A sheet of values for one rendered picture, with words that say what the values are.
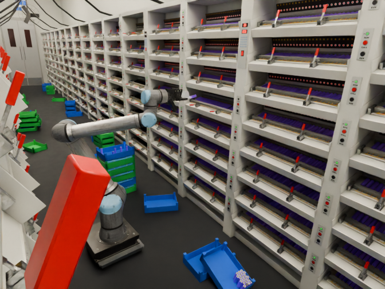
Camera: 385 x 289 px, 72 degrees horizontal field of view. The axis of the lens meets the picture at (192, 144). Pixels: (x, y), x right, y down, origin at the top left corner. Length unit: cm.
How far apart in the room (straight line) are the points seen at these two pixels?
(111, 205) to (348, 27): 162
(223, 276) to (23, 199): 148
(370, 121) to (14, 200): 127
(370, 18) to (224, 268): 154
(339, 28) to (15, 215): 135
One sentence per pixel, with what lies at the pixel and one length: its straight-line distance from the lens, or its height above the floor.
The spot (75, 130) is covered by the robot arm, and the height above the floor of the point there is 90.
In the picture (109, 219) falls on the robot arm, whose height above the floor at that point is 30.
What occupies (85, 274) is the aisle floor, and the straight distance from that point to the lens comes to 201.
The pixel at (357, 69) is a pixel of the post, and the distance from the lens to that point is 137.
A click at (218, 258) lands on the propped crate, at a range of 191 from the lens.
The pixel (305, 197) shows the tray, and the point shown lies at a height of 60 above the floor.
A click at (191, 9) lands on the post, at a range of 232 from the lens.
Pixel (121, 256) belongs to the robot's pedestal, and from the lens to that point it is 199.
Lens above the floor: 138
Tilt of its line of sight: 20 degrees down
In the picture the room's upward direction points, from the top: 2 degrees clockwise
